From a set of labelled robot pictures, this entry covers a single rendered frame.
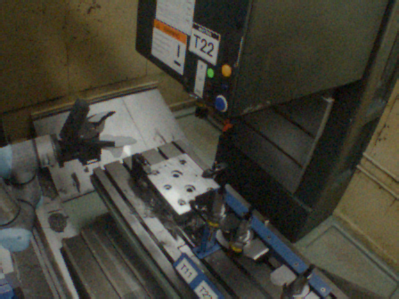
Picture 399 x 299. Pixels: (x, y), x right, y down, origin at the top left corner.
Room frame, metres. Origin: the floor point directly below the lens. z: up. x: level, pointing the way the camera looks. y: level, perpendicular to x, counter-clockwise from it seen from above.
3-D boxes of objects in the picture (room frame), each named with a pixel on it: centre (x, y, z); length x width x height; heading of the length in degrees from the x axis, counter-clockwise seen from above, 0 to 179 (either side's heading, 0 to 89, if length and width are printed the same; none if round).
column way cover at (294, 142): (1.28, -0.32, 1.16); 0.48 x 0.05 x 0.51; 42
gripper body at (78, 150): (0.60, 0.31, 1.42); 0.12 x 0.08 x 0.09; 128
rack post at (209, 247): (0.74, -0.08, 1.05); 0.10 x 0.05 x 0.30; 132
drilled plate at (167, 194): (1.00, 0.05, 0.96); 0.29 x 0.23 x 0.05; 42
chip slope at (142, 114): (1.48, 0.46, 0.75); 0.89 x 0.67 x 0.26; 132
